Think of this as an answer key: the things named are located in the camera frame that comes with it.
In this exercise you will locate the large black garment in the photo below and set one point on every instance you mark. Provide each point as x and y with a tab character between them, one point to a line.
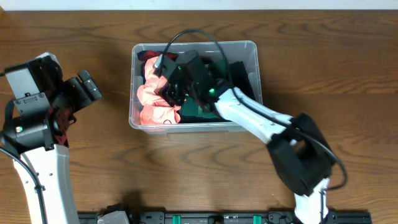
240	78

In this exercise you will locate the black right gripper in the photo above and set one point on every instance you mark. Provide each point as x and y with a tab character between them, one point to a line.
171	90

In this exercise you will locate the pink garment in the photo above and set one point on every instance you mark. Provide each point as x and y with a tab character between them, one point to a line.
155	109

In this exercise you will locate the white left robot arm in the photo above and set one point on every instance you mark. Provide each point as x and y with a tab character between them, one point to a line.
34	135

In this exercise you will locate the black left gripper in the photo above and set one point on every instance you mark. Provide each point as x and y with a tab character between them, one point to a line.
74	90

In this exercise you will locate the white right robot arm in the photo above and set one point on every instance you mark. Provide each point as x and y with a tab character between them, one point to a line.
299	152

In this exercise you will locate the red plaid shirt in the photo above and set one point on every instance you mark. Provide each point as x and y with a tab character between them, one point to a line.
145	55

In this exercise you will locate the dark green garment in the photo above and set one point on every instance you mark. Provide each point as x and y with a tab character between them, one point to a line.
190	111

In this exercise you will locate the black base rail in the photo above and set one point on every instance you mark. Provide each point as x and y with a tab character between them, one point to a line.
120	214

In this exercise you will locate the clear plastic storage container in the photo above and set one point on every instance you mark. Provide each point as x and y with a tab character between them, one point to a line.
239	50

